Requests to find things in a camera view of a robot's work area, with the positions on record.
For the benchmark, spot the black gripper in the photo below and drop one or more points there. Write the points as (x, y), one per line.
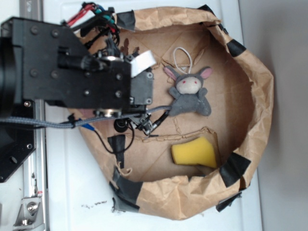
(141, 92)

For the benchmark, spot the silver key bunch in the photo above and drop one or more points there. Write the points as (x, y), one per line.
(126, 50)

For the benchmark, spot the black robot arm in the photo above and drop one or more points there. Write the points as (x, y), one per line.
(42, 61)

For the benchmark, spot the white paper tag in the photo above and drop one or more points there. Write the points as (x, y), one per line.
(141, 63)

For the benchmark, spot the grey plush bunny toy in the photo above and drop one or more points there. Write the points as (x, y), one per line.
(188, 92)

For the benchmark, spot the brown paper bin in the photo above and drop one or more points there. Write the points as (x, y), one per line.
(140, 169)

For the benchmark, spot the yellow sponge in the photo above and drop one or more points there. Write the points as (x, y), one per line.
(197, 152)

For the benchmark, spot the aluminium extrusion rail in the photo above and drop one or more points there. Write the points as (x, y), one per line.
(34, 168)

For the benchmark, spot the black hexagonal base plate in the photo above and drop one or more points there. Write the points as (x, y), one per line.
(17, 143)

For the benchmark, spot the metal corner bracket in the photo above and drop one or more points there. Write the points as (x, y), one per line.
(30, 214)

